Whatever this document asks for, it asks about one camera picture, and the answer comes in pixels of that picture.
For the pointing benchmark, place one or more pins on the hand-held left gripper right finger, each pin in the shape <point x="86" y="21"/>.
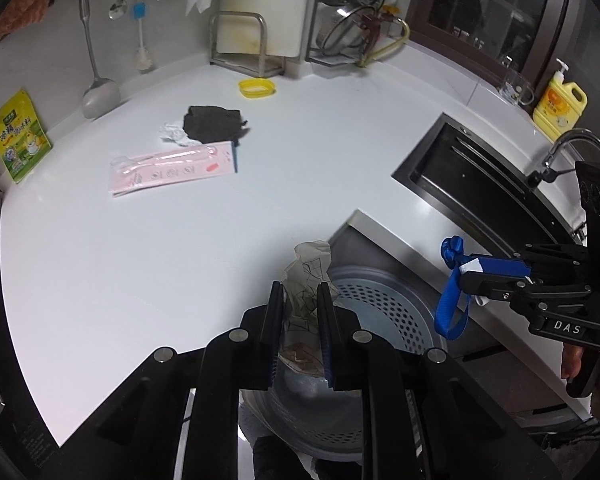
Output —
<point x="327" y="340"/>

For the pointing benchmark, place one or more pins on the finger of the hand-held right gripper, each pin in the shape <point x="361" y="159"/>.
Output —
<point x="495" y="290"/>
<point x="500" y="266"/>

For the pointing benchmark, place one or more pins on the glass pot lid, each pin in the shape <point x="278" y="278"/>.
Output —
<point x="340" y="30"/>

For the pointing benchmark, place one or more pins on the yellow oval lid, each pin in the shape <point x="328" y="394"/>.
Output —
<point x="257" y="89"/>

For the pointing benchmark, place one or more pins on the dark framed window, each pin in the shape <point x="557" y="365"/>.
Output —
<point x="480" y="0"/>

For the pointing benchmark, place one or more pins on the grey perforated waste bin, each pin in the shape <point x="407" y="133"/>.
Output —
<point x="380" y="305"/>

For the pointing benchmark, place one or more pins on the dark grey cloth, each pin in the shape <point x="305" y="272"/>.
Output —
<point x="210" y="122"/>

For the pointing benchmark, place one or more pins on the yellow detergent bottle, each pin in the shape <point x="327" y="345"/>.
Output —
<point x="560" y="105"/>

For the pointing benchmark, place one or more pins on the yellow green seasoning pouch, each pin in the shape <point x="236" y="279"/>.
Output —
<point x="22" y="145"/>

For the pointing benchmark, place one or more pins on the dark steel sink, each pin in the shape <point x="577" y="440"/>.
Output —
<point x="460" y="180"/>

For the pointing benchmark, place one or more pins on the person's right hand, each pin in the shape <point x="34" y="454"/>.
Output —
<point x="572" y="362"/>

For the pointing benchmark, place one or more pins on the pink flat package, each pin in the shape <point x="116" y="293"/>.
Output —
<point x="180" y="172"/>

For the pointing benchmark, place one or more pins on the blue white bottle brush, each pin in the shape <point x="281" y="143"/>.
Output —
<point x="139" y="11"/>

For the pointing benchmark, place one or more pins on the steel cutting board holder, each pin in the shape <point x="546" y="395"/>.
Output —
<point x="265" y="67"/>

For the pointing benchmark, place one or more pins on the crumpled white paper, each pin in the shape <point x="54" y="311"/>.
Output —
<point x="172" y="132"/>

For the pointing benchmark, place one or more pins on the brown snack wrapper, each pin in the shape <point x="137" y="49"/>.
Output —
<point x="305" y="270"/>

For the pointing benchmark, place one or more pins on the glass mug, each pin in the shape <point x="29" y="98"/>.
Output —
<point x="515" y="87"/>

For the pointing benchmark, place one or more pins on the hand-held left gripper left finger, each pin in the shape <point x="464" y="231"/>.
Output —
<point x="275" y="330"/>

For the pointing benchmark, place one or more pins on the steel dish rack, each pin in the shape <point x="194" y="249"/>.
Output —
<point x="330" y="60"/>

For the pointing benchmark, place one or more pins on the steel faucet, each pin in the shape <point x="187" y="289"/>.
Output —
<point x="570" y="137"/>

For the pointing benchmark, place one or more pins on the white cutting board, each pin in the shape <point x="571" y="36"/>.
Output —
<point x="265" y="0"/>

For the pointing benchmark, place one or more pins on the steel ladle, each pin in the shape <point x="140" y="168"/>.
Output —
<point x="100" y="100"/>

